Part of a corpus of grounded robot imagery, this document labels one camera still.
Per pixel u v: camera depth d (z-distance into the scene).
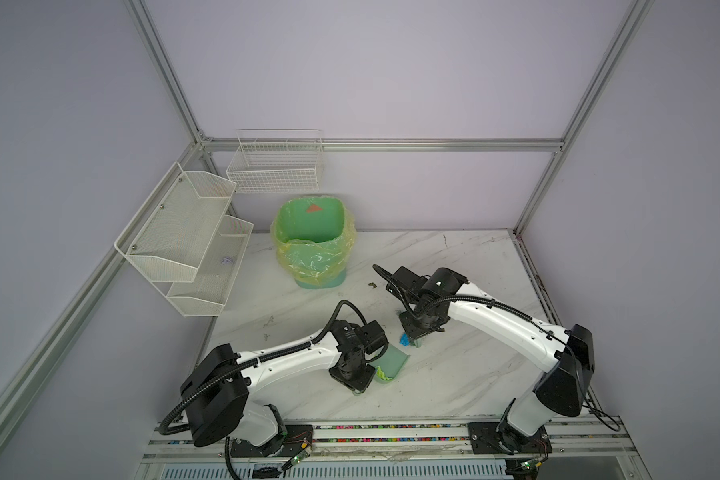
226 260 0.93
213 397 0.41
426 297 0.53
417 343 0.89
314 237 0.84
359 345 0.58
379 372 0.82
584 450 0.74
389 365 0.86
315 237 0.90
